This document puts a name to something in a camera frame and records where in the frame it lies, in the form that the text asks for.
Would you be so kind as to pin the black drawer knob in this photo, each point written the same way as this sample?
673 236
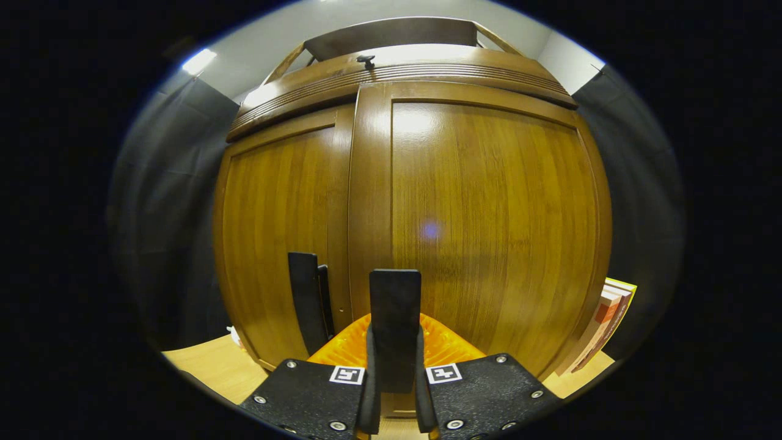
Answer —
366 60

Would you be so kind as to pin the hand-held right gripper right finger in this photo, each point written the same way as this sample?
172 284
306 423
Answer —
424 403

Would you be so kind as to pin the small white object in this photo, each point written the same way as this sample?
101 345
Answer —
236 340

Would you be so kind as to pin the small ceiling light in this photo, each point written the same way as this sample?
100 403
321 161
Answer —
199 62

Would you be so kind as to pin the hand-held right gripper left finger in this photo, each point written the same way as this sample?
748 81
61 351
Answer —
368 409

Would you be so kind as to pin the wooden shoe cabinet door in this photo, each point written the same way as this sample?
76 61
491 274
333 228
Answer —
275 214
489 214

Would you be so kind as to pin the yellow cover book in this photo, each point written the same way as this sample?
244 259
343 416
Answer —
620 305

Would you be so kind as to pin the wooden double-door shoe cabinet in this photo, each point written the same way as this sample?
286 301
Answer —
391 33

